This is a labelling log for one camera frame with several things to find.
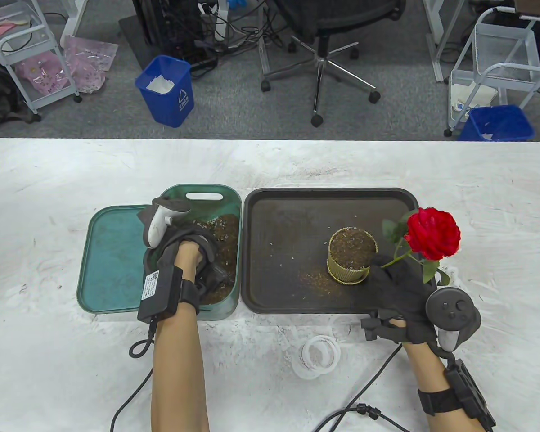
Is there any person's right hand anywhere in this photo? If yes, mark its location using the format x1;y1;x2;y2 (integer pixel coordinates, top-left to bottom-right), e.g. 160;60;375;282
361;254;439;345

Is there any person's left hand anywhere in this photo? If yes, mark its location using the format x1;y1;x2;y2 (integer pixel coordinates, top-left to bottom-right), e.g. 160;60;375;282
137;207;229;300

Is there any brown potting mix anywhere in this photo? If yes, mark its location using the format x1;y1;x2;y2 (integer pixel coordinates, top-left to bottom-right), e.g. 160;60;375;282
193;214;240;306
299;269;347;295
331;229;378;270

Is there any yellow ribbed flower pot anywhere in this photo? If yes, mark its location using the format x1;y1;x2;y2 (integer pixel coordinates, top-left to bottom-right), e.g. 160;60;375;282
328;227;378;285

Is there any red artificial rose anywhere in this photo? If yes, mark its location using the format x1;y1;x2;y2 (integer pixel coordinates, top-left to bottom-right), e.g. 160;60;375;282
380;207;462;286

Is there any teal plastic bin lid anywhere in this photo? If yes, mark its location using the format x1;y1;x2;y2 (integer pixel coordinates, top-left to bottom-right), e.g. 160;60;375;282
76;205;156;314

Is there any person's left forearm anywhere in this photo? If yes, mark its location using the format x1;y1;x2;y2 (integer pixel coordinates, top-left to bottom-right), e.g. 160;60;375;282
151;243;211;432

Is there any person's right forearm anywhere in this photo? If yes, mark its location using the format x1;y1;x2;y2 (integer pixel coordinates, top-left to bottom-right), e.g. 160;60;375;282
403;342;459;432

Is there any dark grey right controller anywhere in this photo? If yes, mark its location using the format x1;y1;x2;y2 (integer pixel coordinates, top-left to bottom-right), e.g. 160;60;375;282
425;287;482;354

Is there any green plastic storage bin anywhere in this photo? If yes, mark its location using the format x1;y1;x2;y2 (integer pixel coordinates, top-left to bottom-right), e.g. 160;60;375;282
143;184;243;321

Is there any grey and white left controller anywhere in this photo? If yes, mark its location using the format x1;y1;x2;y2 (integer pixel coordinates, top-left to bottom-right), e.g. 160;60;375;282
145;198;192;248

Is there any black labelled wrist box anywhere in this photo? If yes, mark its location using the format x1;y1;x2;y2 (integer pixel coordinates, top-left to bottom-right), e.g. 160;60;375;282
137;269;183;322

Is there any clear round plastic piece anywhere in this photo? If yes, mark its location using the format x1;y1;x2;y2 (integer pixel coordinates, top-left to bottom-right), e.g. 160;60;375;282
331;315;356;340

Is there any dark brown plastic tray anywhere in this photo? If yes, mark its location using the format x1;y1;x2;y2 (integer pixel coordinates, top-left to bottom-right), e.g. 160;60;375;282
241;187;423;315

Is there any blue bin with white symbol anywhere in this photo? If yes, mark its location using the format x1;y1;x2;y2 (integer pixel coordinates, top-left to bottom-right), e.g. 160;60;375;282
135;55;195;128

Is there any plain blue waste bin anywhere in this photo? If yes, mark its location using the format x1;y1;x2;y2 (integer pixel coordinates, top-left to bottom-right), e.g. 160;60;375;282
458;105;536;142

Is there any white box in cart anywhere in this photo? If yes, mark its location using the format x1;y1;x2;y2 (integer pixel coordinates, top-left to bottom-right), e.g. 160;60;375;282
450;81;499;113

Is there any pink plastic bag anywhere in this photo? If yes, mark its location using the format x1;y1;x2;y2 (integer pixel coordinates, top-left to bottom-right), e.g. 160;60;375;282
16;51;70;95
62;36;119;94

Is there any black floor mat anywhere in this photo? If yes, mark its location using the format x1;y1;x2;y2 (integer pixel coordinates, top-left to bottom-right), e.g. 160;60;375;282
118;16;162;70

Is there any black computer tower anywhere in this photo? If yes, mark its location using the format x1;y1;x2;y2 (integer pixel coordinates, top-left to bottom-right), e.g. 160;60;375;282
133;0;205;59

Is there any white power strip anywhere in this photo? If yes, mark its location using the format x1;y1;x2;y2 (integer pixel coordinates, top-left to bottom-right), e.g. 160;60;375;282
198;0;230;42

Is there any white desk leg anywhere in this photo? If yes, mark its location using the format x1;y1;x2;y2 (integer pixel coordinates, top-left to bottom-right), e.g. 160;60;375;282
423;0;462;83
61;0;99;48

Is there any white rolling cart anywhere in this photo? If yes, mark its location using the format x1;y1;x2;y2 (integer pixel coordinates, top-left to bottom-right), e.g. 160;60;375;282
0;0;82;123
444;7;540;138

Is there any black office chair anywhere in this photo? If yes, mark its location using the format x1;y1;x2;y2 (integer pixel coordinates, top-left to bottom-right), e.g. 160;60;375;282
259;0;408;128

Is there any black left wrist strap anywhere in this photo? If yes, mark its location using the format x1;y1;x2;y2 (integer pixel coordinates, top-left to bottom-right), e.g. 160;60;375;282
179;280;202;315

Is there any black wrist strap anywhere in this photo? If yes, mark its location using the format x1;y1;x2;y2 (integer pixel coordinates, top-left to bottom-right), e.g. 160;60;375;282
418;388;455;415
179;280;202;315

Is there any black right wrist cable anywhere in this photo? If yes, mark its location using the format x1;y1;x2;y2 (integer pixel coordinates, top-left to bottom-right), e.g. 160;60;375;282
313;344;428;432

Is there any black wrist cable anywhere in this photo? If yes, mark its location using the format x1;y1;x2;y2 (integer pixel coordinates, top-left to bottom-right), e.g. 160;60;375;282
313;344;428;432
110;320;157;432

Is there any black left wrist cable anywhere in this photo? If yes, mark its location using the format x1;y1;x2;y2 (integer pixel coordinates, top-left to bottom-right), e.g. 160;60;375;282
110;320;157;432

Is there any black right wrist strap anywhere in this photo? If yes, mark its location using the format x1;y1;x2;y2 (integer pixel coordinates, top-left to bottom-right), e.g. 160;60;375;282
418;388;455;415

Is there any black lattice wrist mount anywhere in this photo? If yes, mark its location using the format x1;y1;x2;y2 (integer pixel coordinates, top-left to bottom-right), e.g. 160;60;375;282
445;360;496;432

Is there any aluminium rail piece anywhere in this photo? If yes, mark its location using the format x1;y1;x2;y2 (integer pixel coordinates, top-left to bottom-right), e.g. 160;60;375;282
258;31;271;76

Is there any tangle of black cables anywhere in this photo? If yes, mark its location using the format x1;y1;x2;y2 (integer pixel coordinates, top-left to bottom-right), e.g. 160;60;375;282
162;0;284;77

